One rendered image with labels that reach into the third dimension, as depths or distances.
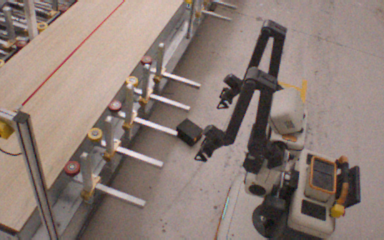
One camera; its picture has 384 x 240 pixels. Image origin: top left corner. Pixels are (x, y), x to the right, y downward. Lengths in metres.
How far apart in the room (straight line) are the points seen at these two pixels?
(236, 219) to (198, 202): 0.45
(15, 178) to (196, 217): 1.43
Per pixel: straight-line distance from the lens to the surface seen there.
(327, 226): 2.22
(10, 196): 2.00
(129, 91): 2.08
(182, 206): 2.96
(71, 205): 2.24
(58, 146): 2.13
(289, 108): 1.81
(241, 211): 2.70
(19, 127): 1.22
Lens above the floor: 2.56
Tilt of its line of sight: 42 degrees down
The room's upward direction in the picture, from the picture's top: 12 degrees clockwise
